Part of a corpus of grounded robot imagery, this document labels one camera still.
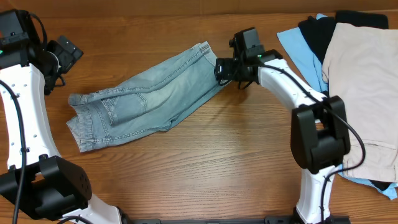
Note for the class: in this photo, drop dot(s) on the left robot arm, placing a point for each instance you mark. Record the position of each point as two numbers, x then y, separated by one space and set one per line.
39 182

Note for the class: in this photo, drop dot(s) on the black garment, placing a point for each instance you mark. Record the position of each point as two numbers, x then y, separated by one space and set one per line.
320 37

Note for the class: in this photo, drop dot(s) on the beige pink shorts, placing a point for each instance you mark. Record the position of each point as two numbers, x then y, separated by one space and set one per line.
360 67

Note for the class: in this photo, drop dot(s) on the light blue denim shorts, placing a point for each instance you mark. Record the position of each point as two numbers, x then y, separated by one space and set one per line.
155 100

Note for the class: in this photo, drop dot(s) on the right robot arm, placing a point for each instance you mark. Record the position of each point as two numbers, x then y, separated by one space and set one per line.
319 134

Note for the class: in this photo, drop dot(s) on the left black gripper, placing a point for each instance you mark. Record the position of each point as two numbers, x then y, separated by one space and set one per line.
53 76

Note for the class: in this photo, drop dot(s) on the light blue shirt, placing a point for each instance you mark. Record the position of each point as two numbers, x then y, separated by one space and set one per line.
301 59

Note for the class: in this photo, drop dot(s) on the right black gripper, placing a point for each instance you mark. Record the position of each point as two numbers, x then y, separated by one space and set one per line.
227 72

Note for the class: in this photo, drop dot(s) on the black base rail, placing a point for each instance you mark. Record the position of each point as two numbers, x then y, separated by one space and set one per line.
214 221

